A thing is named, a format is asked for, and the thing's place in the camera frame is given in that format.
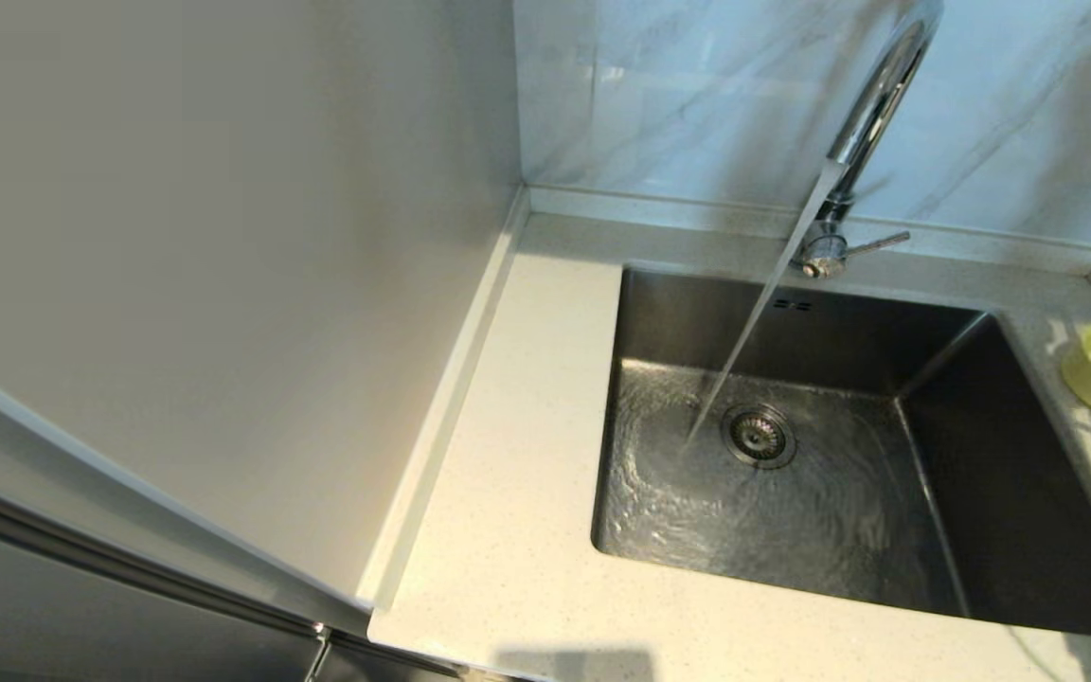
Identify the chrome gooseneck faucet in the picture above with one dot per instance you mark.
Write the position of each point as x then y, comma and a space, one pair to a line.
872, 109

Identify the stainless steel sink basin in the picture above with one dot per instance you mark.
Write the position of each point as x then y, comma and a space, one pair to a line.
839, 530

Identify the round metal drain strainer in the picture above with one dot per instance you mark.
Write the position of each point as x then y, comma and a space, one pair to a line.
758, 436

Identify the white tall cabinet panel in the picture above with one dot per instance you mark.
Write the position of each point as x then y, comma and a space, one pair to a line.
223, 284

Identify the grey appliance door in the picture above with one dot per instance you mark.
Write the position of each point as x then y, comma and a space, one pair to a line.
81, 625

